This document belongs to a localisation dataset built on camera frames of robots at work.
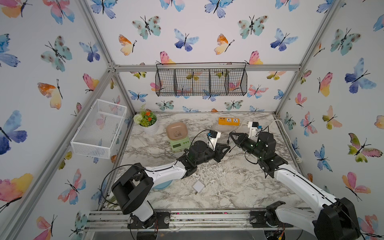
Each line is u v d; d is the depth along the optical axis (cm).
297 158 98
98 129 87
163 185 84
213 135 68
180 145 99
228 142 76
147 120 98
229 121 111
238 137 72
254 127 71
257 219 74
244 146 70
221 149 69
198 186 84
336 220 39
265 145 57
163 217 75
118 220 76
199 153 61
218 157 69
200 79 98
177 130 105
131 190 44
